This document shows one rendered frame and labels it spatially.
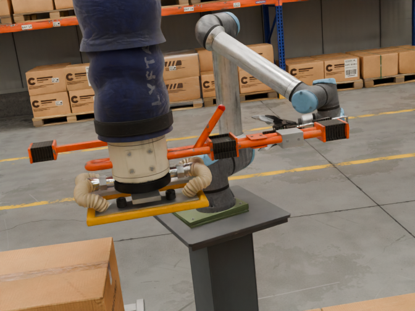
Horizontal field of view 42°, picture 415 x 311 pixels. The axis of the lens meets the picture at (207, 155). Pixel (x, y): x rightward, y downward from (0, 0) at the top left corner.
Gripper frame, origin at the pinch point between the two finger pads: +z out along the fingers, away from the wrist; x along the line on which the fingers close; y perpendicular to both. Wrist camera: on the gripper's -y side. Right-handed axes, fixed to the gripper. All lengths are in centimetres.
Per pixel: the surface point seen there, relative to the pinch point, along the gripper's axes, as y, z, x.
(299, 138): 60, -17, -11
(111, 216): 87, 36, -6
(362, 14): -833, -176, 22
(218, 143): 69, 6, -16
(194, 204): 81, 14, -3
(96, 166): 78, 40, -18
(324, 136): 58, -25, -10
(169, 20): -758, 165, -41
